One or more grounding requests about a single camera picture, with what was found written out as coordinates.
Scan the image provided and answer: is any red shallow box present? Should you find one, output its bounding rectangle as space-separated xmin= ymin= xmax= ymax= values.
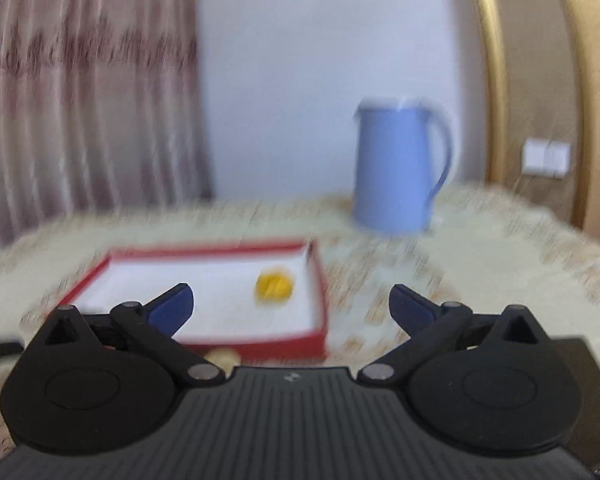
xmin=47 ymin=240 xmax=329 ymax=361

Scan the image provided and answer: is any pink patterned curtain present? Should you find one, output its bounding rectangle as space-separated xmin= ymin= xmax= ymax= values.
xmin=0 ymin=0 xmax=213 ymax=256

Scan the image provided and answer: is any white wall switch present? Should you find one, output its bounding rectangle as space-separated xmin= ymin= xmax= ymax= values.
xmin=522 ymin=138 xmax=572 ymax=179

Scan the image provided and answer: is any gold trim moulding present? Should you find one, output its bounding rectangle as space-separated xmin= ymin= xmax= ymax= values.
xmin=467 ymin=0 xmax=511 ymax=186
xmin=550 ymin=0 xmax=600 ymax=233

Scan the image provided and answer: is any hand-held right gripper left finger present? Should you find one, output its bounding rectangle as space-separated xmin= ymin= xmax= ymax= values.
xmin=42 ymin=283 xmax=226 ymax=389

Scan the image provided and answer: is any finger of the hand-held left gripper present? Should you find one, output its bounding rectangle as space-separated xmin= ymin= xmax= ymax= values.
xmin=0 ymin=341 xmax=25 ymax=377

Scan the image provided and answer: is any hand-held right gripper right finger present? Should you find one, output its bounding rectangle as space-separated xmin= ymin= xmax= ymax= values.
xmin=356 ymin=284 xmax=552 ymax=389

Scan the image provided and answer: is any blue electric kettle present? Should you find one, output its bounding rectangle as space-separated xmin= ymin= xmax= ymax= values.
xmin=352 ymin=95 xmax=456 ymax=235

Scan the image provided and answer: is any cream embroidered tablecloth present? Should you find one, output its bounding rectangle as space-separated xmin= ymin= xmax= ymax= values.
xmin=0 ymin=185 xmax=600 ymax=480

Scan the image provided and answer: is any yellow lumpy fruit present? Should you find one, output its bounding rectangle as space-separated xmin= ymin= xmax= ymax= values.
xmin=255 ymin=269 xmax=296 ymax=305

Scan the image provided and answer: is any small round yellow-green fruit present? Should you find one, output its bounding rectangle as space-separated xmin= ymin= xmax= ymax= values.
xmin=202 ymin=347 xmax=241 ymax=368

